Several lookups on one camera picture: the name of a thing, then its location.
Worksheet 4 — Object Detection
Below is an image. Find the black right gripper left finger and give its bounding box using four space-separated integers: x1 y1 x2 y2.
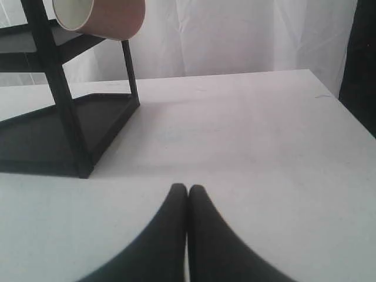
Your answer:
81 183 187 281

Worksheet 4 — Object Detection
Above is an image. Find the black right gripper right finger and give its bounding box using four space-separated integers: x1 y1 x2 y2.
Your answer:
187 184 293 281

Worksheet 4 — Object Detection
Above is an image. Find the pink ceramic mug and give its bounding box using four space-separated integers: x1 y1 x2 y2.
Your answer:
52 0 146 41

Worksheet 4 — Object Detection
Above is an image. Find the black metal shelf rack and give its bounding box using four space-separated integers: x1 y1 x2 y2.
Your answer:
1 0 140 179

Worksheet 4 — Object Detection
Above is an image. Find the white backdrop curtain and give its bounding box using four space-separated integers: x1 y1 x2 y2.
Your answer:
0 0 358 98

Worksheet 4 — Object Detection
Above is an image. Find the dark post at right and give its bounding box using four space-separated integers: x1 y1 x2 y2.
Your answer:
338 0 376 110

